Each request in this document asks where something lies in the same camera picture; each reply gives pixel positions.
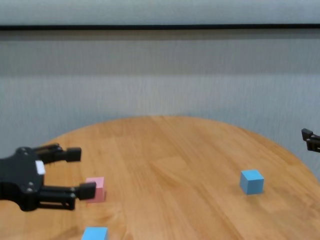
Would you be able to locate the blue cube block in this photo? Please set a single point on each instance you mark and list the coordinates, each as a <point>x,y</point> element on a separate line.
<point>251,182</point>
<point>95,233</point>

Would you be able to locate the pink cube block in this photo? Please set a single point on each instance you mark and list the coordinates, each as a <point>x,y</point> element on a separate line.
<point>100,193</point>

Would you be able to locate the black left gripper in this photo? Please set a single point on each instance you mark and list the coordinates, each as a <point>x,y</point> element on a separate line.
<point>21,177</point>

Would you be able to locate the black wall rail strip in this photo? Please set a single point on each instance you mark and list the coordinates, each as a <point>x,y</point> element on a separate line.
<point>160,27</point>

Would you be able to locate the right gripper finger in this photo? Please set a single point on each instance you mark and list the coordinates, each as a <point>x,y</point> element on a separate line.
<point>311,142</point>

